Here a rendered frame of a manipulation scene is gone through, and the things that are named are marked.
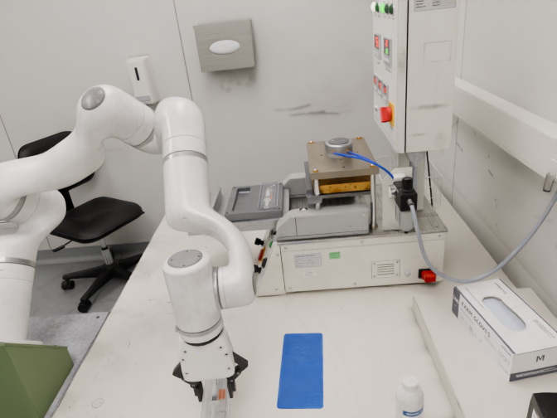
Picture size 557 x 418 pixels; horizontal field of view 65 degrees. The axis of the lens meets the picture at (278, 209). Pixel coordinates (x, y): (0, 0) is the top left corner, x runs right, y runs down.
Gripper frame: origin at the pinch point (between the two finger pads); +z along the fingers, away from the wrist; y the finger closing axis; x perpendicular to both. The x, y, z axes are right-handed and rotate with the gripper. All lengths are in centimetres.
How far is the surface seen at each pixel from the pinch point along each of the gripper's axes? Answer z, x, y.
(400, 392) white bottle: -5.1, -10.8, 35.0
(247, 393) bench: 7.5, 4.5, 5.6
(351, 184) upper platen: -23, 43, 38
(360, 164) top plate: -29, 43, 41
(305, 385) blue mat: 7.4, 4.8, 18.6
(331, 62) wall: -34, 196, 59
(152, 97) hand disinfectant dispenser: -26, 195, -46
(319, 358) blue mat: 7.4, 12.2, 22.9
